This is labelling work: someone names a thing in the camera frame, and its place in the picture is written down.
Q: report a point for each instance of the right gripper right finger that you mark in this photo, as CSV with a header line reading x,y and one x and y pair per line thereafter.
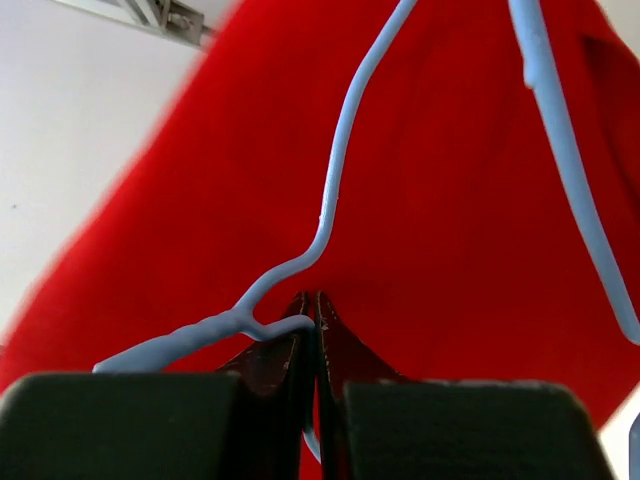
x,y
376,423

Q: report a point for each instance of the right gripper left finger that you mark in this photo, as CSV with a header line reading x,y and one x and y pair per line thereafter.
x,y
241,421

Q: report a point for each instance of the blue wire hanger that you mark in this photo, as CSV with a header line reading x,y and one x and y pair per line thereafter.
x,y
540,74

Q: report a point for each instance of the red trousers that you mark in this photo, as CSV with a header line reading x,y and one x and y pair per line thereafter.
x,y
454,253

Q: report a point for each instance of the left aluminium frame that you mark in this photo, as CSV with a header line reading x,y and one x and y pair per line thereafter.
x,y
173,20

